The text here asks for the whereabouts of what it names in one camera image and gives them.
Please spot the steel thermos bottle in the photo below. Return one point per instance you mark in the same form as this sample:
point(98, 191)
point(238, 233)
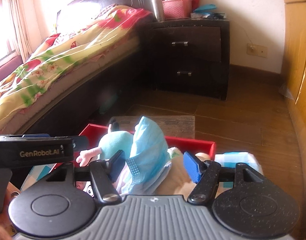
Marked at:
point(158, 7)

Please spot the small dark clutter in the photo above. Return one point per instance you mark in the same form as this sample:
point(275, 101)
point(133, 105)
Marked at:
point(219, 15)

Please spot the pale blue face mask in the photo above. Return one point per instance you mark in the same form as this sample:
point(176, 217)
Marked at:
point(148, 186)

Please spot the dark wooden nightstand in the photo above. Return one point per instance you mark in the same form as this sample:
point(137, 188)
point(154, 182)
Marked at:
point(187, 62)

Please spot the beige curtain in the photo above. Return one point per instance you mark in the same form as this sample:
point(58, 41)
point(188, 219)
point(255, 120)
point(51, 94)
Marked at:
point(20, 17)

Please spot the blue checkered tablecloth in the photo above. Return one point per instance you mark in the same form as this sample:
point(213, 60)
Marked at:
point(232, 160)

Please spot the purple window seat cushion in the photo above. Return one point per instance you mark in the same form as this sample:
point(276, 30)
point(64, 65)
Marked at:
point(5, 70)

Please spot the wall power socket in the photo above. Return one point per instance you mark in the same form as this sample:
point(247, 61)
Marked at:
point(256, 50)

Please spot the wooden wardrobe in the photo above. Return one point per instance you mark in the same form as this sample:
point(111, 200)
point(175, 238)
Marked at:
point(297, 55)

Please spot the pink plastic basket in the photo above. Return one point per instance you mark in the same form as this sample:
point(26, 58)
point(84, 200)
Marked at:
point(176, 8)

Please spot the red cardboard box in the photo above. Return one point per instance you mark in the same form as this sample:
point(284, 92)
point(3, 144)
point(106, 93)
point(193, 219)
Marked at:
point(192, 146)

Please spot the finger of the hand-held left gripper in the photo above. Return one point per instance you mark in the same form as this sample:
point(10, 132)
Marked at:
point(81, 143)
point(35, 135)

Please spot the teal paper sheet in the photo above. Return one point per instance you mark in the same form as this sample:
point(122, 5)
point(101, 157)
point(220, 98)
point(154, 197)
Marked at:
point(205, 8)

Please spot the dark wooden bed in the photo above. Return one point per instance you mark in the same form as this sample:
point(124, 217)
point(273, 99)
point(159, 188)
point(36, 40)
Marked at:
point(80, 97)

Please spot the floral blanket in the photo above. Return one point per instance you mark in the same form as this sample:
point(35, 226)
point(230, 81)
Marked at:
point(68, 62)

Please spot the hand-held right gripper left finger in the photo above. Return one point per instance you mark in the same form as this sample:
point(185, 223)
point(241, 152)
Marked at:
point(118, 165)

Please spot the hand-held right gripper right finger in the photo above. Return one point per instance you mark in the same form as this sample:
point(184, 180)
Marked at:
point(191, 167)

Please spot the mint green fluffy towel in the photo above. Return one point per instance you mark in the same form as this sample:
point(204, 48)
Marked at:
point(175, 152)

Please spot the pink pig plush toy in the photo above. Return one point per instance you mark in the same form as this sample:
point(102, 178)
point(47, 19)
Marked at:
point(113, 142)

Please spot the dark nightstand drawer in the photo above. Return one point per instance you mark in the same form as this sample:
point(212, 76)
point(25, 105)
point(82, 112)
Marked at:
point(192, 80)
point(192, 37)

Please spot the person's left hand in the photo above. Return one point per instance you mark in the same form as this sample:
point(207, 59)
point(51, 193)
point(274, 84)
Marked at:
point(0, 227)

